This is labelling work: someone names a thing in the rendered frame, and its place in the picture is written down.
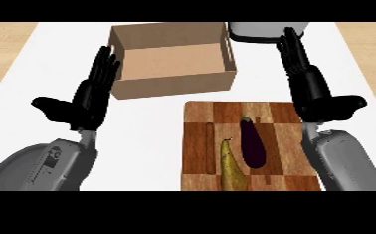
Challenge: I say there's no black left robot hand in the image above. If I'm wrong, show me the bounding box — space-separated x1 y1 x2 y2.
31 45 122 132

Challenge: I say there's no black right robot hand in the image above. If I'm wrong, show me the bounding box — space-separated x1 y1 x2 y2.
274 26 368 124

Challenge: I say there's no dark purple eggplant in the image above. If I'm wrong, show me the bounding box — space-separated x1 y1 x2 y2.
237 114 268 170

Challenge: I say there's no brown cardboard box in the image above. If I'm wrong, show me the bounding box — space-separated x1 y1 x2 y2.
107 22 237 101

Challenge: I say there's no checkered wooden cutting board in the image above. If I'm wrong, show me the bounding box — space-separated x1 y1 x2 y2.
179 101 322 192

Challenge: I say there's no yellow-green pear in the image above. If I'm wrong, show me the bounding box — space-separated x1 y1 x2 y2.
216 137 249 192

